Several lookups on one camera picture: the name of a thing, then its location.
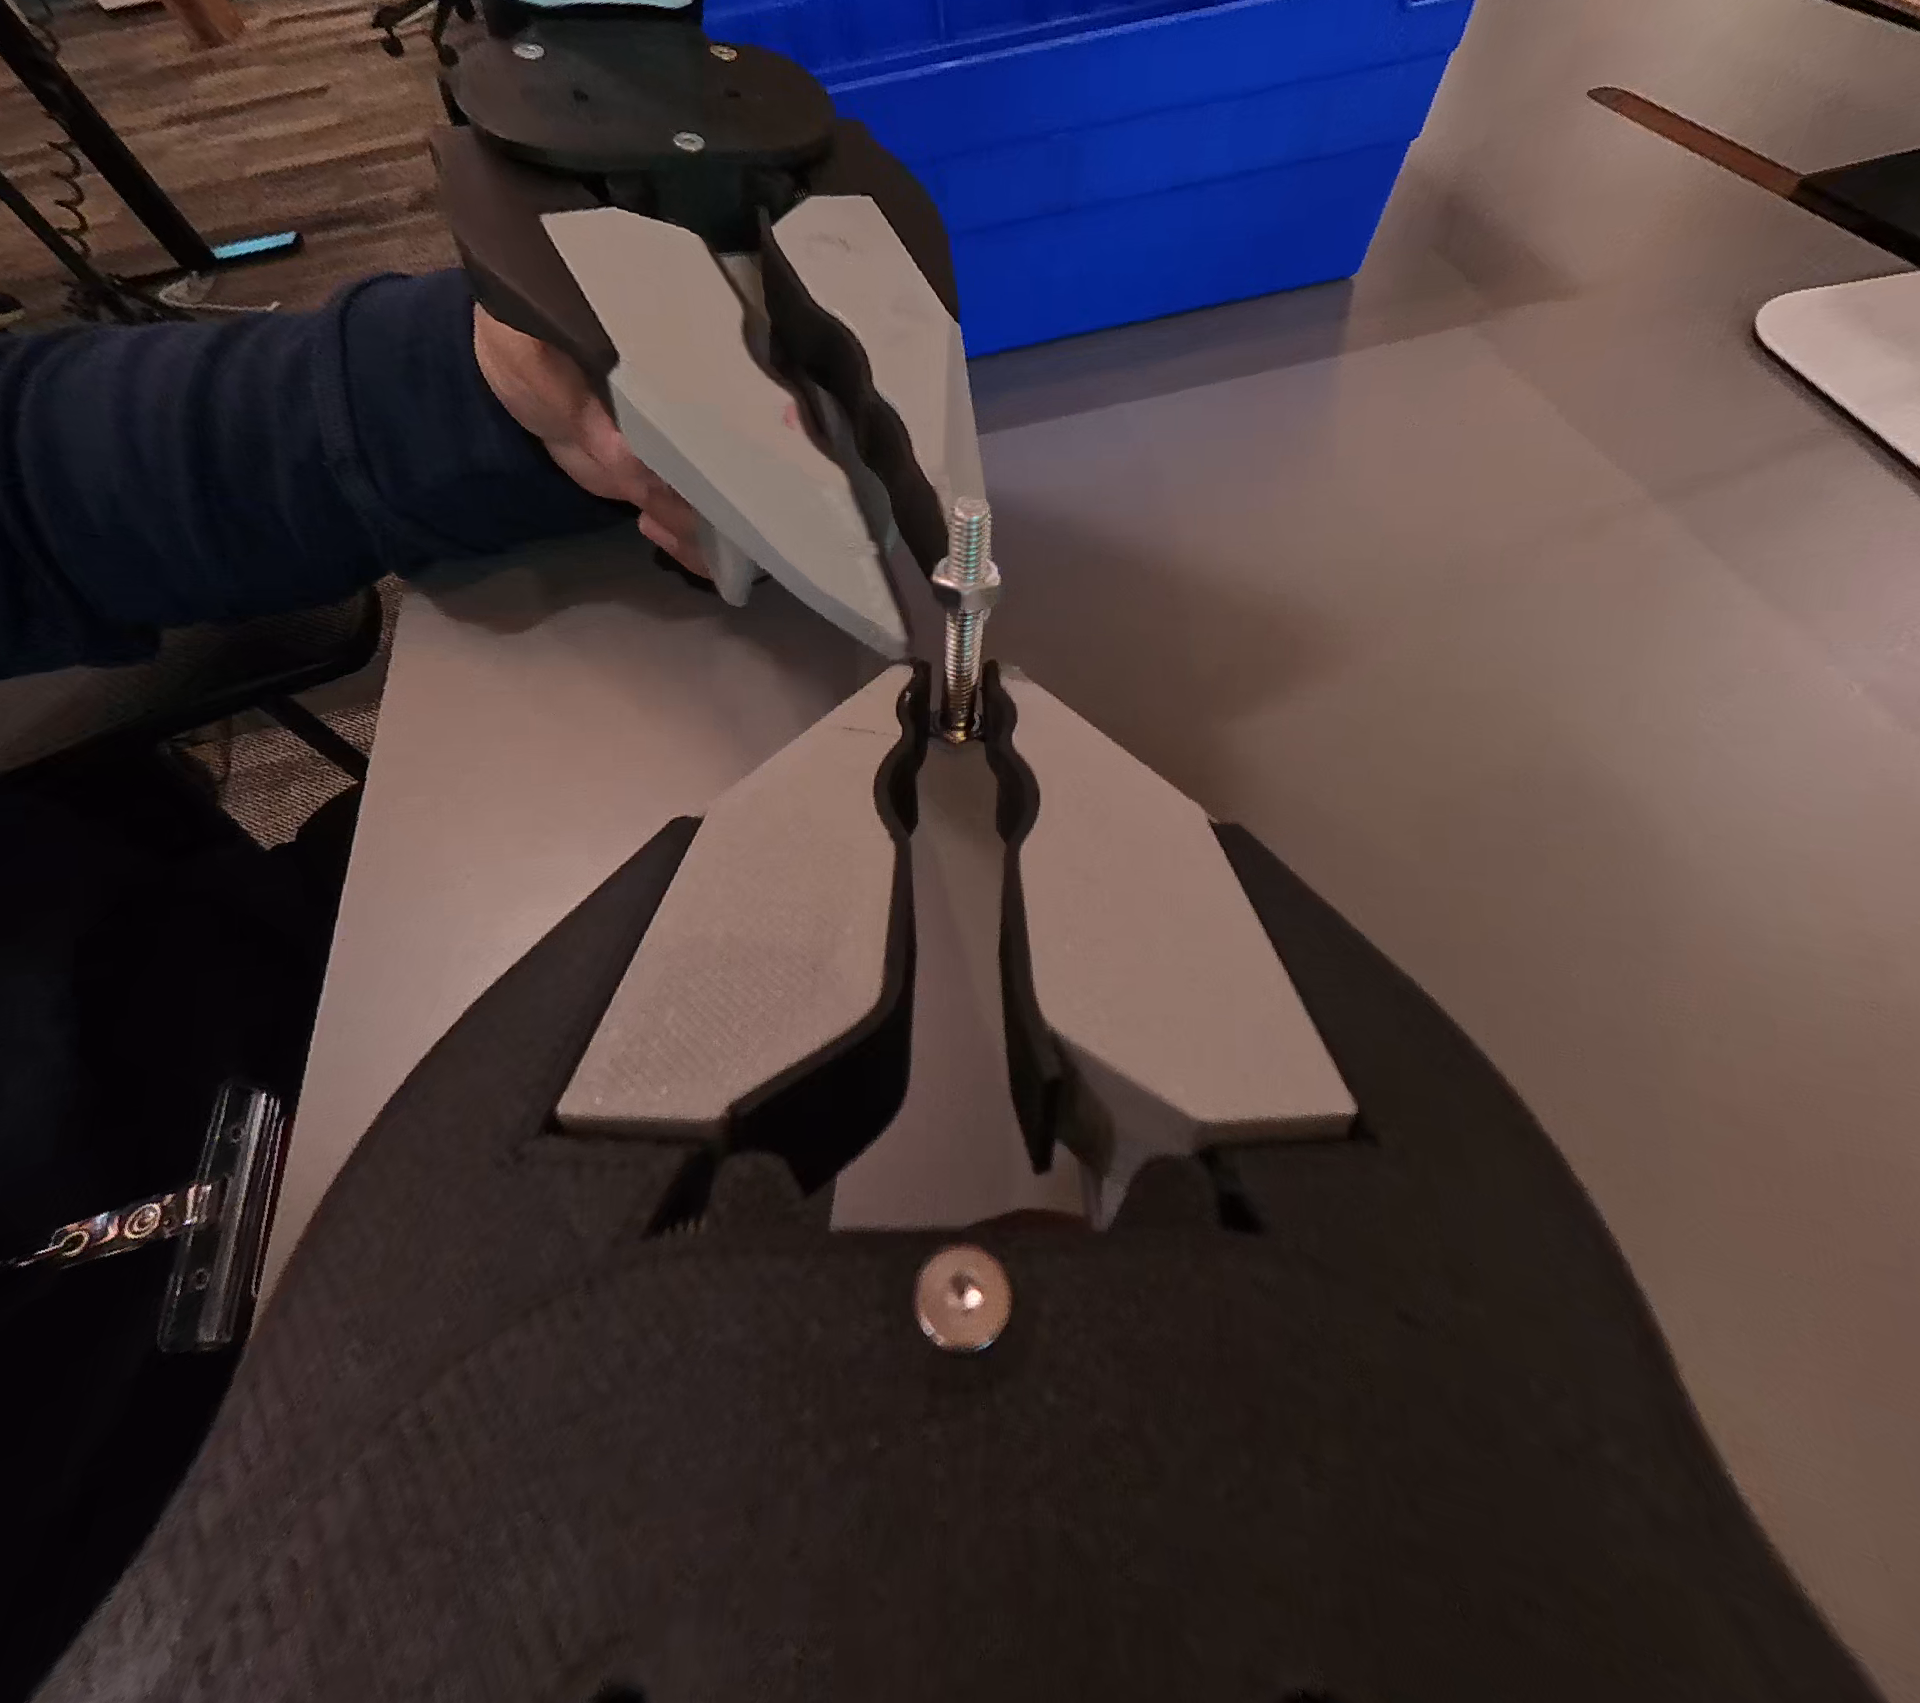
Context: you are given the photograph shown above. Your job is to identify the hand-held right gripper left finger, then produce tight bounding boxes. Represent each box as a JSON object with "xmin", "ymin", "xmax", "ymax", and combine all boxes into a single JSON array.
[{"xmin": 554, "ymin": 660, "xmax": 920, "ymax": 1195}]

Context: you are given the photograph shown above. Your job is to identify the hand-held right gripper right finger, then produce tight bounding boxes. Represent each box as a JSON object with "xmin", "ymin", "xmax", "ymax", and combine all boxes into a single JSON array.
[{"xmin": 981, "ymin": 666, "xmax": 1364, "ymax": 1231}]

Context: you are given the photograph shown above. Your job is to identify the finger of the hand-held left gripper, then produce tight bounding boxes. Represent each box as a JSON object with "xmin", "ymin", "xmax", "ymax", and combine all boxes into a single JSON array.
[
  {"xmin": 535, "ymin": 208, "xmax": 911, "ymax": 658},
  {"xmin": 762, "ymin": 196, "xmax": 995, "ymax": 606}
]

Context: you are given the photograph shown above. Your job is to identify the steel bolt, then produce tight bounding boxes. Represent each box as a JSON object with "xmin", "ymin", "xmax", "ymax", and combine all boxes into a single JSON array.
[{"xmin": 929, "ymin": 500, "xmax": 995, "ymax": 745}]

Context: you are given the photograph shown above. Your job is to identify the blue plastic bin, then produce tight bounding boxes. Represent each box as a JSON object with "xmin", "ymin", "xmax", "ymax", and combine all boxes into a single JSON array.
[{"xmin": 702, "ymin": 0, "xmax": 1511, "ymax": 362}]

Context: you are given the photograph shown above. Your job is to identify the person's left forearm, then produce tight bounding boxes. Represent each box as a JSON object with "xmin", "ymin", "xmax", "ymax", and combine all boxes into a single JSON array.
[{"xmin": 0, "ymin": 270, "xmax": 632, "ymax": 685}]

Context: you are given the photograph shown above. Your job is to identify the person's left hand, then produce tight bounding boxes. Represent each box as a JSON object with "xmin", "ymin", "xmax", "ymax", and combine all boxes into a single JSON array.
[{"xmin": 471, "ymin": 300, "xmax": 721, "ymax": 580}]

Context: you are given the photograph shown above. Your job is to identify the wooden desk black legs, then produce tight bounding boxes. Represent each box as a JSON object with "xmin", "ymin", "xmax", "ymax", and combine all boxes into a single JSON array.
[{"xmin": 0, "ymin": 0, "xmax": 302, "ymax": 284}]

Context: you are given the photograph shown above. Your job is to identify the black desk chair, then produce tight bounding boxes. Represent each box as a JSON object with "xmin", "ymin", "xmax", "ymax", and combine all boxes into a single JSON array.
[{"xmin": 0, "ymin": 594, "xmax": 388, "ymax": 781}]

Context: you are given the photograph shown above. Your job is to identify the clear badge holder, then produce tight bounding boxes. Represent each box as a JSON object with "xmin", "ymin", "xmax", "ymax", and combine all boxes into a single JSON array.
[{"xmin": 156, "ymin": 1085, "xmax": 287, "ymax": 1351}]

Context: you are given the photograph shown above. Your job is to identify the person's torso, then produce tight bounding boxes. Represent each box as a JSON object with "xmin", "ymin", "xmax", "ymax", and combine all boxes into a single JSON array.
[{"xmin": 0, "ymin": 683, "xmax": 361, "ymax": 1703}]

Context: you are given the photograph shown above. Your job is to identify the patterned lanyard strap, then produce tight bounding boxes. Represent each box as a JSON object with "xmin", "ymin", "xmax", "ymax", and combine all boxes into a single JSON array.
[{"xmin": 0, "ymin": 1193, "xmax": 211, "ymax": 1273}]

